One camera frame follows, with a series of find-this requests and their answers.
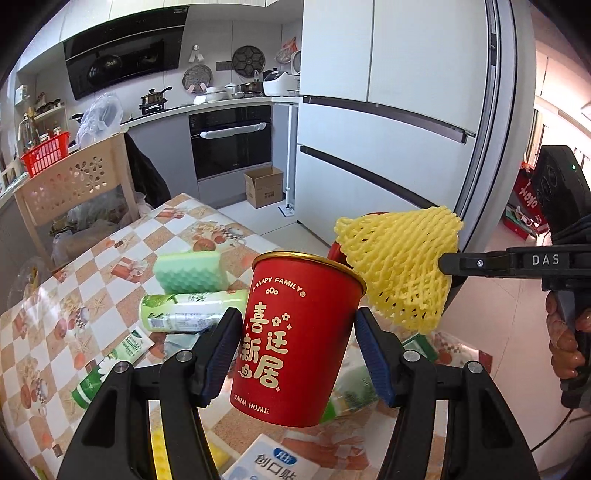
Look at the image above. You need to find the red paper cup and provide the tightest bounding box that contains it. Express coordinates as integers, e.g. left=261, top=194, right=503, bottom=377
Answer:
left=230, top=251, right=367, bottom=428

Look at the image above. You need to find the green drink bottle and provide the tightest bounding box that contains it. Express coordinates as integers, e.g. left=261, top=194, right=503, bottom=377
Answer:
left=138, top=290, right=249, bottom=333

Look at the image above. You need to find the beige plastic storage rack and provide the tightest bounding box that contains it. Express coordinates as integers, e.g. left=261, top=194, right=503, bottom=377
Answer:
left=14, top=133, right=139, bottom=270

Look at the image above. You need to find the green wavy sponge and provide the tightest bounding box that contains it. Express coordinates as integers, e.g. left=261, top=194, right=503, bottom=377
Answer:
left=152, top=251, right=229, bottom=294

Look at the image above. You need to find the person right hand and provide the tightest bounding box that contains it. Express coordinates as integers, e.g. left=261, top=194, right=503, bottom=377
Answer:
left=546, top=292, right=586, bottom=380

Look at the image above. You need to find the blue green wrapper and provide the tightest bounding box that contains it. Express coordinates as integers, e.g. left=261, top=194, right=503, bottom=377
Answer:
left=149, top=332, right=200, bottom=360

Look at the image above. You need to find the red plastic basket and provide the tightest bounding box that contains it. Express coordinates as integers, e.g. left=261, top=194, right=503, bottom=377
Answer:
left=21, top=132, right=69, bottom=178

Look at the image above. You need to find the red banner decoration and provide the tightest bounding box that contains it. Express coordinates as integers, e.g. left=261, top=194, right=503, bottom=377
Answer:
left=513, top=163, right=547, bottom=226

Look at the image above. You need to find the yellow foam fruit net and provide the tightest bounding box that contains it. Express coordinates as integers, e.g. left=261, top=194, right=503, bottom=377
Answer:
left=334, top=206, right=463, bottom=334

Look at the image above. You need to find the black cooking pot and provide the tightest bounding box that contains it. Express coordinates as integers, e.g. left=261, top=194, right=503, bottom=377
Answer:
left=138, top=87, right=171, bottom=116

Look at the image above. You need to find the black built-in oven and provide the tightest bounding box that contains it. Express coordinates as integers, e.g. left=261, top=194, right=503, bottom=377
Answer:
left=188, top=105, right=273, bottom=180

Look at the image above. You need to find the white refrigerator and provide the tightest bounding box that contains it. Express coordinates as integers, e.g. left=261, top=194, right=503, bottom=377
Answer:
left=294, top=1, right=536, bottom=251

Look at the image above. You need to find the red plastic stool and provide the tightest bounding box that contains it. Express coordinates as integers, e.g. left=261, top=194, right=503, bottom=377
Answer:
left=327, top=241, right=349, bottom=267

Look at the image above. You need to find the cardboard box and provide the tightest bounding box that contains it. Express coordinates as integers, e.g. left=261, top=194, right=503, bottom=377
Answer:
left=243, top=166, right=283, bottom=209

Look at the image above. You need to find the green daisy tube box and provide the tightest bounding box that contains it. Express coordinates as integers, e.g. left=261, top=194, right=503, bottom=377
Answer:
left=71, top=328, right=154, bottom=409

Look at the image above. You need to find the black range hood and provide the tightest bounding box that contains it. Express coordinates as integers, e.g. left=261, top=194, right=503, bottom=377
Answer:
left=63, top=6, right=188, bottom=100

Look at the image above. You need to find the blue white bandage box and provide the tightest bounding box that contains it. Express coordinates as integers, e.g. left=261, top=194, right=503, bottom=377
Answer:
left=221, top=435, right=320, bottom=480

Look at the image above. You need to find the clear plastic bag on rack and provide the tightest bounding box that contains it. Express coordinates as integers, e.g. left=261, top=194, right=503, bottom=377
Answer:
left=76, top=93, right=123, bottom=149

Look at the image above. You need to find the white rice cooker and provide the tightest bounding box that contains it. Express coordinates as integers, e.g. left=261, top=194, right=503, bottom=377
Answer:
left=263, top=70, right=300, bottom=97

